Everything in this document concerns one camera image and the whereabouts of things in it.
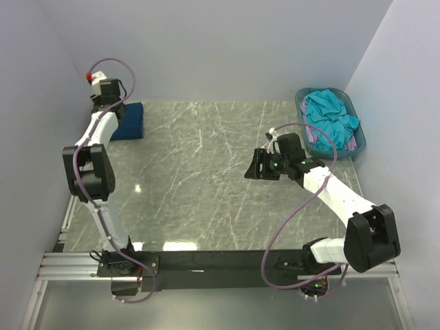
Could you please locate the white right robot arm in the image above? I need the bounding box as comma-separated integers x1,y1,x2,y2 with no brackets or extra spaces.
244,129,401,274

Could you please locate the black base crossbar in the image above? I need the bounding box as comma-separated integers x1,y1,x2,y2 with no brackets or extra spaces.
96,249,344,296

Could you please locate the turquoise t-shirt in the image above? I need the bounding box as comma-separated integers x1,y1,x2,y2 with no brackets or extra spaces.
301,89,360,151

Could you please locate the dark blue printed t-shirt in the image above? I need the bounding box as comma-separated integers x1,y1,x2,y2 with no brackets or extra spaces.
111,102,144,141

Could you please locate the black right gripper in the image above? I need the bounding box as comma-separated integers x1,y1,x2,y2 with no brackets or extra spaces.
244,148,290,181

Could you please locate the aluminium frame rail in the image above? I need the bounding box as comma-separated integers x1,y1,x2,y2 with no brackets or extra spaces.
36,250,400,280
54,101,105,245

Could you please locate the aluminium frame rail front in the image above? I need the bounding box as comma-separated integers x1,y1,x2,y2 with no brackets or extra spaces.
36,250,400,280

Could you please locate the aluminium frame rail left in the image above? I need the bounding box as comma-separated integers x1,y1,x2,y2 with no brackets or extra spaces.
54,101,105,245

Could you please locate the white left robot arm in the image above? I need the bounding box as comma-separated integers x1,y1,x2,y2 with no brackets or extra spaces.
63,71,138,276

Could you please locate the teal plastic laundry basket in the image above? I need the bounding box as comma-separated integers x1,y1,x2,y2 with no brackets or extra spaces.
295,87,366,159

